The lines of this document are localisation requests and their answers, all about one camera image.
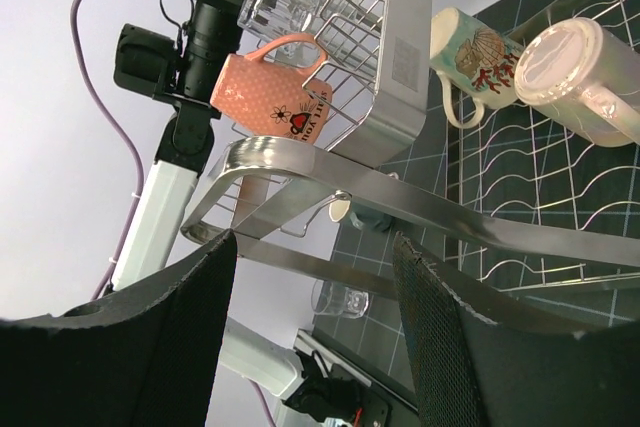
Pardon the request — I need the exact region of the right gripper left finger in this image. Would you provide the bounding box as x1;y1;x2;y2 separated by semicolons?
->
1;231;237;426

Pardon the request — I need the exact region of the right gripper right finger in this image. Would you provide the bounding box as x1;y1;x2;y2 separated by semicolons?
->
393;234;639;426

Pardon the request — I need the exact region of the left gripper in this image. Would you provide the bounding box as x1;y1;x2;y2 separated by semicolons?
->
178;0;244;100

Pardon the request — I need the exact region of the clear plastic cup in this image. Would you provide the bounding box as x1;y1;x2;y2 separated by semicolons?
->
238;0;323;42
311;280;370;319

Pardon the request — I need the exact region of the coral mug white interior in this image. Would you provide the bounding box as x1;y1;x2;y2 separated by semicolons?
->
210;33;333;144

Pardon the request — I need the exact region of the cream floral painted mug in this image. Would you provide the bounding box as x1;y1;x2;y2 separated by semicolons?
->
430;7;524;129

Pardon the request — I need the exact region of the pink mug with handle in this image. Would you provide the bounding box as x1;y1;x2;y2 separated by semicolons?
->
514;17;639;148

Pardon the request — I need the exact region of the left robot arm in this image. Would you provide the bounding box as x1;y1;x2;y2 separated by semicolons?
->
99;0;244;295

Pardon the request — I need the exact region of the black grid mat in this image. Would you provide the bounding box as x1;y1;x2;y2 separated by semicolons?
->
311;0;639;391

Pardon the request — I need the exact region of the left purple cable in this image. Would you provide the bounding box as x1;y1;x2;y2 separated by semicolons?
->
72;0;146;298

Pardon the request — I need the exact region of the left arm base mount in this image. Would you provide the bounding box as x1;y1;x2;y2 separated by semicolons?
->
283;350;392;426

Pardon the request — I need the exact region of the steel wire dish rack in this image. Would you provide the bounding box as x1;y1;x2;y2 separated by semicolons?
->
179;0;640;333

